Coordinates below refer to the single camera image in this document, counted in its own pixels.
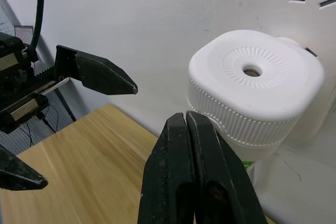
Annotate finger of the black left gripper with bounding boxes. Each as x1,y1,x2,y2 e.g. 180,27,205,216
55,45,138,97
0,144,49,191

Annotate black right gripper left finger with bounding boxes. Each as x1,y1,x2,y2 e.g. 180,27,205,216
137,112,196,224

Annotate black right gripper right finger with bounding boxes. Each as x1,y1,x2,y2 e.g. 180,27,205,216
185,111,269,224

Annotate green-labelled repellent liquid bottle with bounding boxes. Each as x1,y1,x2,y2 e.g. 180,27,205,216
241,159,257,187

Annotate white perforated pegboard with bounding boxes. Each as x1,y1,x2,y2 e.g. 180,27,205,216
0,93,75,156

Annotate thin black wire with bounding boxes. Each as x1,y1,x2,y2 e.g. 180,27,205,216
25,104,61,146

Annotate grey metal shelf post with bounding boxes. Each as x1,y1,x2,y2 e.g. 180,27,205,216
0,0,77,123

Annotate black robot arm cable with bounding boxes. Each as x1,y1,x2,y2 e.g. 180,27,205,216
27,0,44,62

